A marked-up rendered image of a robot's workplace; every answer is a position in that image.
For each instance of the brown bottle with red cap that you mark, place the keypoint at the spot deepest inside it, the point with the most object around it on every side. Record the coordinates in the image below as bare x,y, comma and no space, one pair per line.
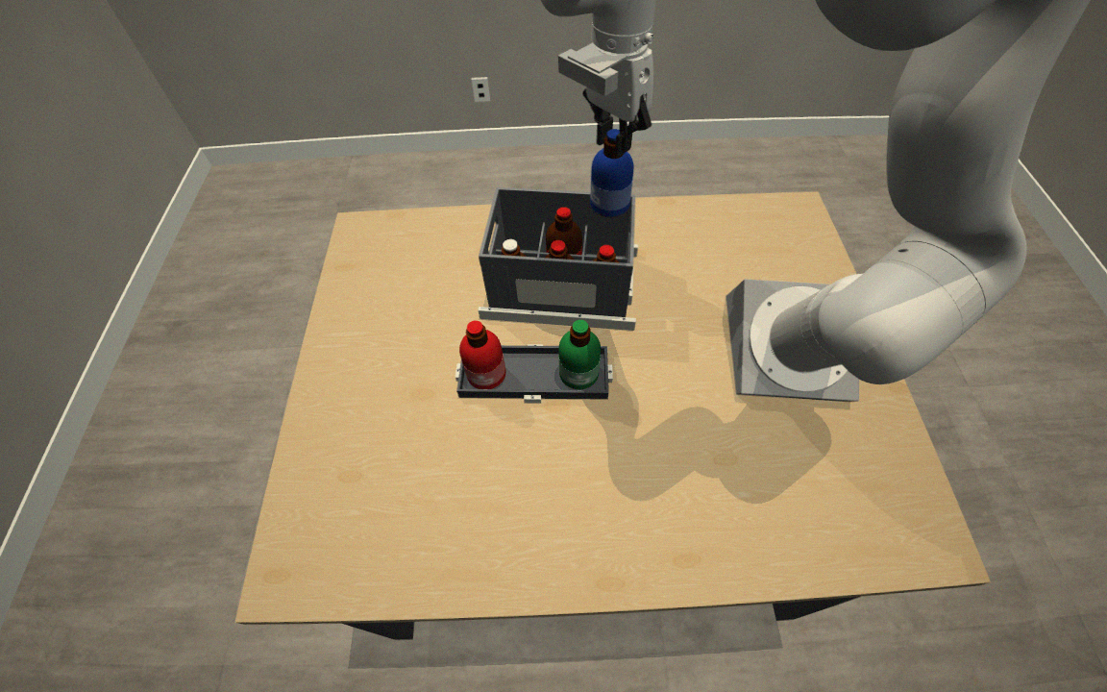
558,250
606,253
565,229

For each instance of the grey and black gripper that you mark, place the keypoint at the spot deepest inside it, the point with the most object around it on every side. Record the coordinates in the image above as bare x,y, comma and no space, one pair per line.
633,96

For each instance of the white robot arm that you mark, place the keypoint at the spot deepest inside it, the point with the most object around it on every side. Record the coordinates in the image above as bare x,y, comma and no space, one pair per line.
956,128

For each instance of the blue bottle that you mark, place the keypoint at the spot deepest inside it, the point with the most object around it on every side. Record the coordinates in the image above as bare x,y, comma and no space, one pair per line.
611,179

